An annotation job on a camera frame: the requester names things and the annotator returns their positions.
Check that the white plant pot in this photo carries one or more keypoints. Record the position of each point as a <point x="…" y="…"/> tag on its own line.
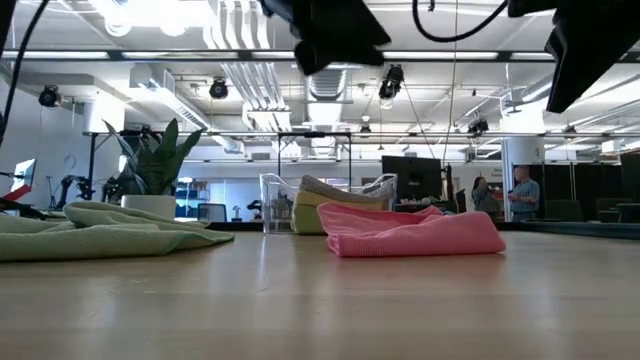
<point x="150" y="206"/>

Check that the pink microfiber towel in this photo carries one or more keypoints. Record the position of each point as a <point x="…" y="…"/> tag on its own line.
<point x="410" y="235"/>

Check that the grey waffle microfiber towel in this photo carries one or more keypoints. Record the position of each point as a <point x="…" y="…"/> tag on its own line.
<point x="340" y="192"/>

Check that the sage green teal-edged towel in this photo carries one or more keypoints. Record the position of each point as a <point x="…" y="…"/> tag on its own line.
<point x="100" y="240"/>

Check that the black ceiling spotlight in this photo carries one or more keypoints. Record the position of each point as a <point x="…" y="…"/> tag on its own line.
<point x="391" y="82"/>
<point x="219" y="89"/>
<point x="50" y="96"/>
<point x="478" y="126"/>

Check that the black office partition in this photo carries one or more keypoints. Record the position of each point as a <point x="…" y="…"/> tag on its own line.
<point x="575" y="180"/>

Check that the blue storage shelf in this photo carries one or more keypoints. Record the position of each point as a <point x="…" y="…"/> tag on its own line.
<point x="192" y="200"/>

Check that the black computer monitor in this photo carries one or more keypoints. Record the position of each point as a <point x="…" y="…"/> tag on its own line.
<point x="410" y="177"/>

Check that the bright-screen computer monitor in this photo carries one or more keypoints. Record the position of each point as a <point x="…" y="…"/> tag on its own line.
<point x="24" y="175"/>

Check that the white building column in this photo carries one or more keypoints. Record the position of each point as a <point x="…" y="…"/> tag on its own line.
<point x="522" y="145"/>

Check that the person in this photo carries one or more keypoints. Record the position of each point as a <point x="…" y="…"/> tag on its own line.
<point x="482" y="200"/>
<point x="525" y="195"/>

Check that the black upright post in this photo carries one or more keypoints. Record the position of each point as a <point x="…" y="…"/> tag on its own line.
<point x="92" y="165"/>

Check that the black office chair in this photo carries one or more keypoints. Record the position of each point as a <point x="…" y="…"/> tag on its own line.
<point x="212" y="212"/>

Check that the yellow microfiber towel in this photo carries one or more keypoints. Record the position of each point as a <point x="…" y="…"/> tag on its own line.
<point x="320" y="200"/>

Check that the lime green microfiber towel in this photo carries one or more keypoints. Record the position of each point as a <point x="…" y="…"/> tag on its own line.
<point x="307" y="220"/>

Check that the silver ventilation duct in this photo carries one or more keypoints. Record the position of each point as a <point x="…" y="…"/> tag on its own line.
<point x="327" y="85"/>

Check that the clear plastic bin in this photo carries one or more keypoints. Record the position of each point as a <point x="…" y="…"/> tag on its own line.
<point x="275" y="205"/>

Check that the green snake plant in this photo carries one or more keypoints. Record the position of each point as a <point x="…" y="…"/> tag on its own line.
<point x="160" y="165"/>

